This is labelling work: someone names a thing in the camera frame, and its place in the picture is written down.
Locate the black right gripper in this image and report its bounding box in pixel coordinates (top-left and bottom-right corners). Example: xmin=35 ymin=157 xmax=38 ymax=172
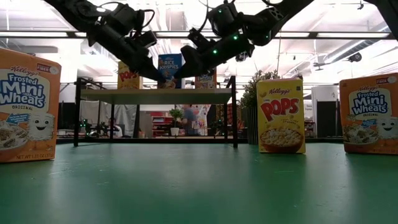
xmin=173 ymin=32 xmax=255 ymax=79

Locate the blue Rice Krispies box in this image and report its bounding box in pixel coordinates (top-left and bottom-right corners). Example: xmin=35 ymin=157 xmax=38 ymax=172
xmin=157 ymin=53 xmax=184 ymax=90

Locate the orange Frosted Mini Wheats box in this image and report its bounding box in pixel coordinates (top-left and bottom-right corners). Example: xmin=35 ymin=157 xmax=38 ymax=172
xmin=0 ymin=46 xmax=62 ymax=164
xmin=338 ymin=73 xmax=398 ymax=156
xmin=195 ymin=70 xmax=218 ymax=90

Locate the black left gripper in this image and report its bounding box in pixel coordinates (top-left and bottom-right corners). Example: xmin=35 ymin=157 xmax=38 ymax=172
xmin=86 ymin=24 xmax=166 ymax=83

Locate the dark partition wall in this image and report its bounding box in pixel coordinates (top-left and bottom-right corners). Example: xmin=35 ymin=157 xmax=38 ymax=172
xmin=60 ymin=101 xmax=77 ymax=130

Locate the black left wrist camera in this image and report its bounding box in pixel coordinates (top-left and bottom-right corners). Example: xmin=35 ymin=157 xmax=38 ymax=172
xmin=132 ymin=30 xmax=158 ymax=48

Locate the standing person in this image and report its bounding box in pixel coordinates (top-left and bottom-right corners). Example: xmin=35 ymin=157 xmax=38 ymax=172
xmin=182 ymin=105 xmax=210 ymax=137

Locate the black table frame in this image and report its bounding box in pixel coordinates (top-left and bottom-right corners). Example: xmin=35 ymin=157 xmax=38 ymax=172
xmin=55 ymin=136 xmax=343 ymax=146

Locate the small plant in white pot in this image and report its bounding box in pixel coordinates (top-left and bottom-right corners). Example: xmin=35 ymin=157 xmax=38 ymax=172
xmin=169 ymin=108 xmax=184 ymax=137

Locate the background robot with green lights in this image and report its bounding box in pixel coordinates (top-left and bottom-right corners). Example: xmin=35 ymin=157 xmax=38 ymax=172
xmin=79 ymin=119 xmax=105 ymax=138

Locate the black-framed wooden shelf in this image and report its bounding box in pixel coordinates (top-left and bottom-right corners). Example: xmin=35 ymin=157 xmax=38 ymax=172
xmin=73 ymin=75 xmax=239 ymax=149

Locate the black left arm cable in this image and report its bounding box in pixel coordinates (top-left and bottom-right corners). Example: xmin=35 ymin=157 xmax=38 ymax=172
xmin=98 ymin=1 xmax=156 ymax=32

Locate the green table mat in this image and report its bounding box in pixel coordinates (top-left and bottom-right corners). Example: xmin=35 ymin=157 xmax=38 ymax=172
xmin=0 ymin=142 xmax=398 ymax=224

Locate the red store shelf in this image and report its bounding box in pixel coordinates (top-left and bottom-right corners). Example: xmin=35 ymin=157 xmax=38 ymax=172
xmin=151 ymin=111 xmax=174 ymax=138

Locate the seated person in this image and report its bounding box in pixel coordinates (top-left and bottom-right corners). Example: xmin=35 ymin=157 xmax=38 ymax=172
xmin=104 ymin=117 xmax=124 ymax=138

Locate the white hanging sheet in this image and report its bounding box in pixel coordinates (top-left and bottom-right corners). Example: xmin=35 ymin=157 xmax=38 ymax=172
xmin=79 ymin=100 xmax=138 ymax=138

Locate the white booth with black door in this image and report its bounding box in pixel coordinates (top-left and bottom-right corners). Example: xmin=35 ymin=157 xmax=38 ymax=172
xmin=310 ymin=85 xmax=340 ymax=138

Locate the green potted plant ribbed pot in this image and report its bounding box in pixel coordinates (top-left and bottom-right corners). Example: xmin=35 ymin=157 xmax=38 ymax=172
xmin=239 ymin=70 xmax=280 ymax=146

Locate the yellow Corn Pops box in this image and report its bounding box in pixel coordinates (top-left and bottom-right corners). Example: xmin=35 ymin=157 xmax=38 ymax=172
xmin=117 ymin=61 xmax=144 ymax=90
xmin=256 ymin=77 xmax=307 ymax=154

